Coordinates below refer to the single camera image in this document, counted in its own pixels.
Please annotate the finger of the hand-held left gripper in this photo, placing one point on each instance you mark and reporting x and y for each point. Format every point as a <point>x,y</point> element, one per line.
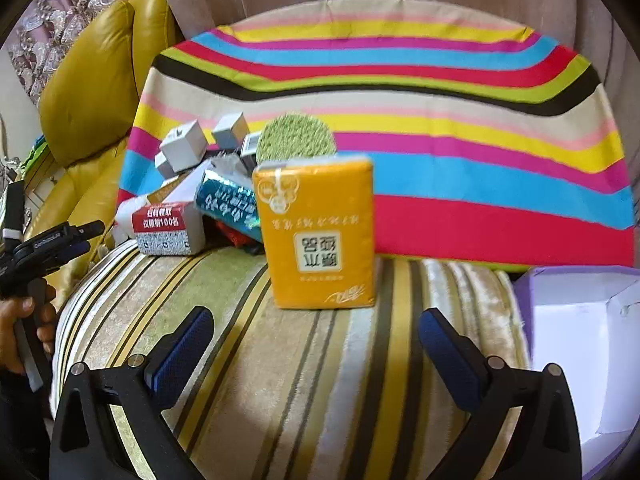
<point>72,252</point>
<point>85,231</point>

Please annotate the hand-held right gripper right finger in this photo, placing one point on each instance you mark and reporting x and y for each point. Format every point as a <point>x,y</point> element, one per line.
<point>450,360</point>

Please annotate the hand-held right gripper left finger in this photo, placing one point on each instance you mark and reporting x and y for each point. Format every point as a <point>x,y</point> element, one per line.
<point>182,355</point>

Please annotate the red white tissue packet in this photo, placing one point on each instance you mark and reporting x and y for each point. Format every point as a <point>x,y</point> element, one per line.
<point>167,227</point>

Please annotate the purple box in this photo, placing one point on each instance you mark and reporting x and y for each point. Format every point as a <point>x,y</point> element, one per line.
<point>565,350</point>

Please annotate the white box with barcode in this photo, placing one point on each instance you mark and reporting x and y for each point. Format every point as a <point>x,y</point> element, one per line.
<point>184,146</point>

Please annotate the teal foil packet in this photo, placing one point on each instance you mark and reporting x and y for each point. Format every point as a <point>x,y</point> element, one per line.
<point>227,202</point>

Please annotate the orange tissue packet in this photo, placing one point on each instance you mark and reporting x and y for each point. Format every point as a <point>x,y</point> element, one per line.
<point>320,230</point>

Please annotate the green round scrubber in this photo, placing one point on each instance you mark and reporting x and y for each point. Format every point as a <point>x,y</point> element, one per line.
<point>295,140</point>

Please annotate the person's left hand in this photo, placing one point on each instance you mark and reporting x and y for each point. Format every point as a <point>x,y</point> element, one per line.
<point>10,335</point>

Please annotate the green plastic item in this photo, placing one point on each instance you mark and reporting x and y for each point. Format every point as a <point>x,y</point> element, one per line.
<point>37,152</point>

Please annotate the narrow white box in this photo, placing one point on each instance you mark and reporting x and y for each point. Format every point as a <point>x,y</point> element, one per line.
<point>164,165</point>

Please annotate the beige striped plush blanket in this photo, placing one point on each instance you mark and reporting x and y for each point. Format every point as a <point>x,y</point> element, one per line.
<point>300,385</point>

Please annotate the rainbow striped band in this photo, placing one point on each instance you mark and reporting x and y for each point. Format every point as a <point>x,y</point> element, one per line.
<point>240,245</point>

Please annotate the yellow leather sofa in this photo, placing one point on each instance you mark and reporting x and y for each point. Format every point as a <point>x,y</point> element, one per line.
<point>90,85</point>

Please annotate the small white grey box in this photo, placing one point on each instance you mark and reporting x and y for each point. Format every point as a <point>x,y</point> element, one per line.
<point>230,131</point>

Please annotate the small grey framed box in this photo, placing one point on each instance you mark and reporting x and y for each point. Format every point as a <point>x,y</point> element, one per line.
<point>250,152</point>

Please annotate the embroidered lace curtain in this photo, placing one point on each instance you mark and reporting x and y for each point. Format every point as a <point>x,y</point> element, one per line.
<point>75,10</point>

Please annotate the multicoloured striped mat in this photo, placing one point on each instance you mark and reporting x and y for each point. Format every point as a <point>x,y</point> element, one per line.
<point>400,85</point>

